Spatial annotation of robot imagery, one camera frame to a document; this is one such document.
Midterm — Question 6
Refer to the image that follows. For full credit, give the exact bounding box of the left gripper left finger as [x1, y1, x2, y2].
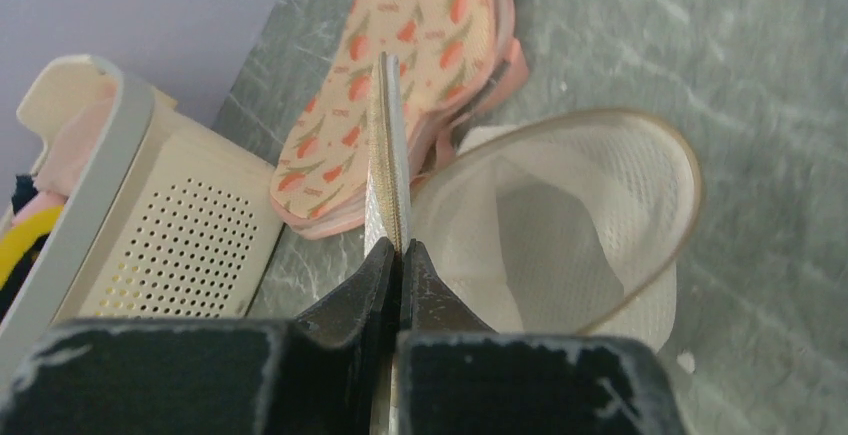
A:
[1, 239, 398, 434]

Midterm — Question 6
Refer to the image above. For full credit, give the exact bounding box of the dark navy garment in basket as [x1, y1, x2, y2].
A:
[11, 174, 39, 218]

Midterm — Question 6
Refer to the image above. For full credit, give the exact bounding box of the pink garment in basket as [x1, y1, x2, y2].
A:
[12, 191, 67, 226]

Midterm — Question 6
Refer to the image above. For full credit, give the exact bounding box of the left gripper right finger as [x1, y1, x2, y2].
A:
[396, 241, 685, 434]

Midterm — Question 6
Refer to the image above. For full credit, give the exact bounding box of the cream plastic laundry basket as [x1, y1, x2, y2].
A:
[1, 55, 282, 386]

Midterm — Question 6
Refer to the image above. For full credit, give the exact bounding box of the pink bra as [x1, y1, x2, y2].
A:
[34, 82, 117, 197]

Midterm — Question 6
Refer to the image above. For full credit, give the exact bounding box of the yellow black item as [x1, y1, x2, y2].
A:
[1, 205, 63, 319]

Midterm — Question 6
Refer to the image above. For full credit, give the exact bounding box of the beige mesh laundry bag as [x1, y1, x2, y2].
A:
[362, 51, 704, 435]

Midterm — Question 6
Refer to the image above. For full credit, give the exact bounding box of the floral pink laundry bag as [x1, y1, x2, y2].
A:
[270, 0, 528, 240]

